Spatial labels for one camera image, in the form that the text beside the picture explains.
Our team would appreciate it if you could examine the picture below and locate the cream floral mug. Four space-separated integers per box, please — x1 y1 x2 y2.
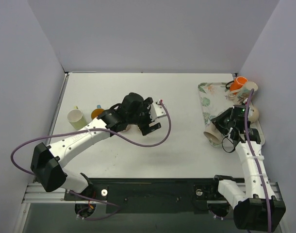
203 123 223 145

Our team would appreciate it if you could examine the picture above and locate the blue butterfly mug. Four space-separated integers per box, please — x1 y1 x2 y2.
90 105 104 120

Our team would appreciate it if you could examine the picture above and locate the light green mug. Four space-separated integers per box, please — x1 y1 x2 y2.
67 106 88 131

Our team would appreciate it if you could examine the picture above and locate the pink ghost mug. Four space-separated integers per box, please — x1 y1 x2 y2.
121 125 132 133

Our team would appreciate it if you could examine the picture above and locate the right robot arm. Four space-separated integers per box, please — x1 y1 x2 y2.
209 105 286 233

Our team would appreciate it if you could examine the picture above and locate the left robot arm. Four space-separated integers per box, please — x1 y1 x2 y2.
31 93 166 200

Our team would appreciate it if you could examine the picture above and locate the beige round mug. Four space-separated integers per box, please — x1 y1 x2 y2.
248 107 260 123

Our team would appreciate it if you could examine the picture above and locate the white coral pattern mug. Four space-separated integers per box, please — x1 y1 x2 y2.
228 81 258 104

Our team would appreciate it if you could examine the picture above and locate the orange mug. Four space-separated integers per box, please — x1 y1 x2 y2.
225 76 248 95

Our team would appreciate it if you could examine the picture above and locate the floral serving tray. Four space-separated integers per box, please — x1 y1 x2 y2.
197 82 265 148

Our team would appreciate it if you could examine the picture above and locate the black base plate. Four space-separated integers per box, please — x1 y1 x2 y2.
63 177 240 215

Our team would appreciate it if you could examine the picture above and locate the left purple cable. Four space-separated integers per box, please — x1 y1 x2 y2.
11 101 173 221

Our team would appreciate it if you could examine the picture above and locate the aluminium rail frame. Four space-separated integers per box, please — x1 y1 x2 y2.
22 183 282 204

